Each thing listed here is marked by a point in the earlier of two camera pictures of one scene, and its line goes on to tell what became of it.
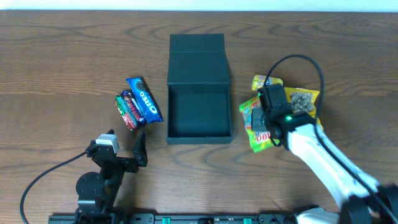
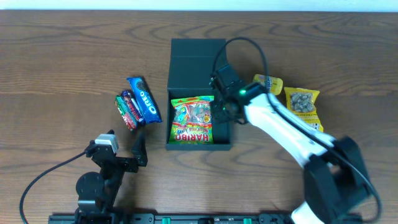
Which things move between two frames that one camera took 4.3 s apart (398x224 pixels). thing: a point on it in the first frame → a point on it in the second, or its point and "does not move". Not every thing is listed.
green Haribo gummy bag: (259, 140) → (192, 123)
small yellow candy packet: (258, 81) does not move
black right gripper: (257, 119) → (218, 107)
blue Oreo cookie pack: (148, 106) does not move
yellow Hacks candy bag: (301, 100) does not move
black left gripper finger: (140, 150) does not move
